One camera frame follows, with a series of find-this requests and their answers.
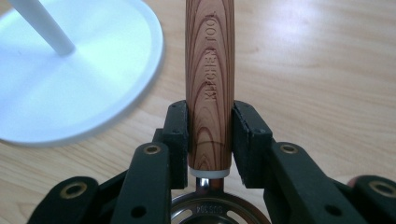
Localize wooden handled steel egg separator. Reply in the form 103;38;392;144
170;0;264;224

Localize white utensil stand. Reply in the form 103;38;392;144
0;0;165;147

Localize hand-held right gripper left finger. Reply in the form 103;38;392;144
110;100;190;224

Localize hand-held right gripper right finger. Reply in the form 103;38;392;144
232;100;365;224

